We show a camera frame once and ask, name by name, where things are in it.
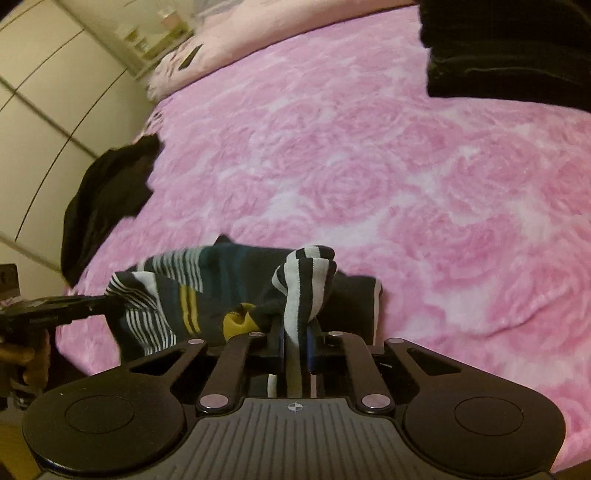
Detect dark striped shirt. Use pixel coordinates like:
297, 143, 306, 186
105, 244, 384, 398

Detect black phone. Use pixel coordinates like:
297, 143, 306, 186
177, 45, 203, 71

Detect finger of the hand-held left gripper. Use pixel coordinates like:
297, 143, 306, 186
53, 294, 114, 320

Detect white sliding wardrobe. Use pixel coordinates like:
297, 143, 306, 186
0, 0, 155, 278

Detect white bedside table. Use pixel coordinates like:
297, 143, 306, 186
115, 0, 199, 77

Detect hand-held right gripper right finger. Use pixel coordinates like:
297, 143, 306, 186
306, 322, 463, 414

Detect pale pink duvet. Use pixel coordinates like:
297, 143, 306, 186
148, 0, 416, 100

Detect black cloth garment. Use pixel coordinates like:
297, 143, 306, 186
60, 134, 164, 287

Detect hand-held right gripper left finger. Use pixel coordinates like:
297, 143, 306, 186
124, 318, 284, 413

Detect pink floral blanket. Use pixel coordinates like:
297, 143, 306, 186
55, 4, 591, 472

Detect black pants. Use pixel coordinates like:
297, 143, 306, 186
418, 0, 591, 109

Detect person's left hand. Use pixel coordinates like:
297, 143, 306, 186
0, 332, 51, 388

